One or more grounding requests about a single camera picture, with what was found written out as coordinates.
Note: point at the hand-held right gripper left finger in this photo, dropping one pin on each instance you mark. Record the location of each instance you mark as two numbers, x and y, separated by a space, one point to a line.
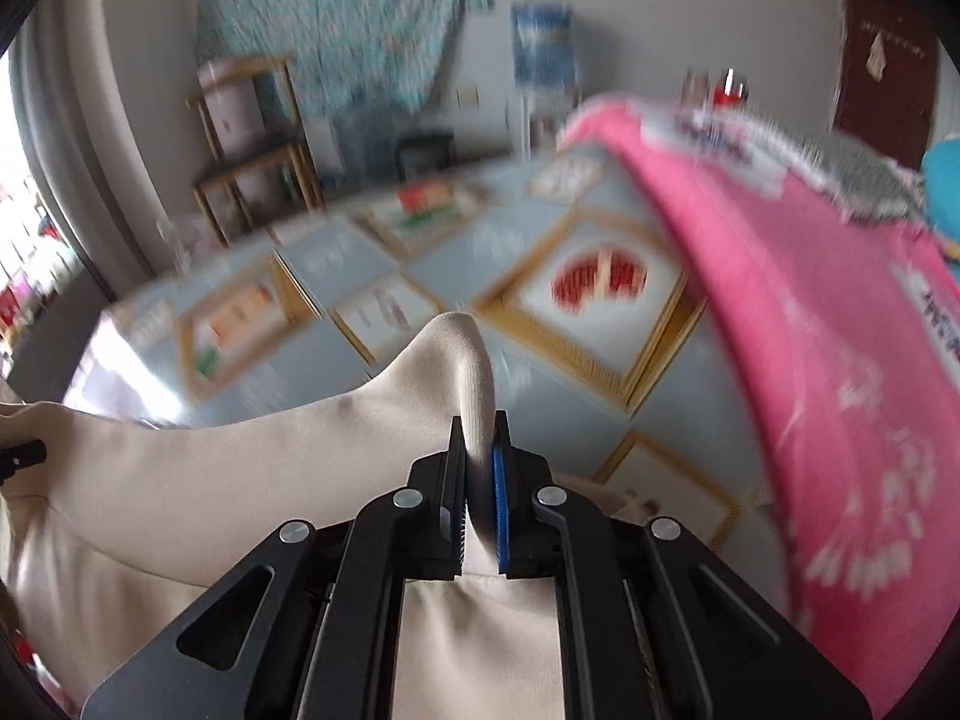
450 510

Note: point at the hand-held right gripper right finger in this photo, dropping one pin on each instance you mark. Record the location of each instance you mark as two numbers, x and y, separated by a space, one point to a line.
499 517

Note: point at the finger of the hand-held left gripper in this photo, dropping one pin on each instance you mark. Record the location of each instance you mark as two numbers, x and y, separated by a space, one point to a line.
19 457

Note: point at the cream zip jacket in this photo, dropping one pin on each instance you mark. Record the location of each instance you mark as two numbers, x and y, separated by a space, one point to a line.
225 480

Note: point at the patterned grey tablecloth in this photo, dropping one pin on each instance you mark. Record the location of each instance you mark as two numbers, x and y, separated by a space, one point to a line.
450 255

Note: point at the grey curtain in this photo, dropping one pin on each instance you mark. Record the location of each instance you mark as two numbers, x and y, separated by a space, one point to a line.
97 127

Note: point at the pink floral blanket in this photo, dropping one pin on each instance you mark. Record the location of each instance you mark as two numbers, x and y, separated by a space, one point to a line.
787 315

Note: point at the wooden chair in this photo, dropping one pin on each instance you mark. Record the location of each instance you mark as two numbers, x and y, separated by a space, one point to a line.
255 157

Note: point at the white water dispenser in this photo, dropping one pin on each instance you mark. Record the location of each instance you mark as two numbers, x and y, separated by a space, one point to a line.
544 120

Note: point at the glass jar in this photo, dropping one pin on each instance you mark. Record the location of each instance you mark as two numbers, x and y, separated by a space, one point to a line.
696 86

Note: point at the blue water bottle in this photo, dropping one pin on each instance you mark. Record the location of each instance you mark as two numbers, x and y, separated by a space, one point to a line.
544 45

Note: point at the red can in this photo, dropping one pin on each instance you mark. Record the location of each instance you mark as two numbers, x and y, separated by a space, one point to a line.
731 88

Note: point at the silver sequin cloth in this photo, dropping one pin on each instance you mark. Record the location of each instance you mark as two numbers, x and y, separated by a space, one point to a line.
862 172

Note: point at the teal floral hanging cloth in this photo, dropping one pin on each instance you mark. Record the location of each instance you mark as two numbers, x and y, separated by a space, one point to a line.
337 15

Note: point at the blue plush pillow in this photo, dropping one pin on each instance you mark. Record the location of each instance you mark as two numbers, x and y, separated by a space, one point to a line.
943 195

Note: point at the dark red door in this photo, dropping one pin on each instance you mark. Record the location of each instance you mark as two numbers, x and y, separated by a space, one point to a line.
892 105

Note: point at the beige hanging item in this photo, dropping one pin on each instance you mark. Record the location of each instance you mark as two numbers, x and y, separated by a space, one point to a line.
876 60

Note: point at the wall socket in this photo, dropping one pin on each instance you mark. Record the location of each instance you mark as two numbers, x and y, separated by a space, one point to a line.
468 97

